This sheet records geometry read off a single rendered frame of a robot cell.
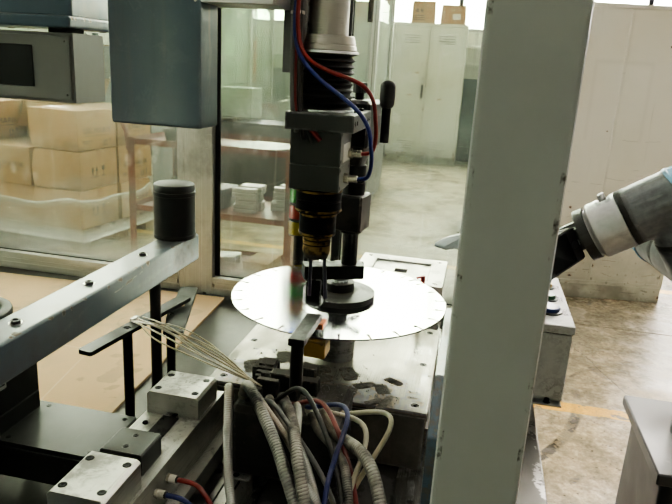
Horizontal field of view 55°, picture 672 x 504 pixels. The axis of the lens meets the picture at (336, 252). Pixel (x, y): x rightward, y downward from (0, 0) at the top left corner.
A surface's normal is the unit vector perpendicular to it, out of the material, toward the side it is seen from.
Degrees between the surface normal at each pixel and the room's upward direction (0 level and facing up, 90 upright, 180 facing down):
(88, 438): 0
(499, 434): 90
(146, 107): 90
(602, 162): 90
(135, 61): 90
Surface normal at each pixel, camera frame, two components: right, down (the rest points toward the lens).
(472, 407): -0.22, 0.26
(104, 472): 0.06, -0.96
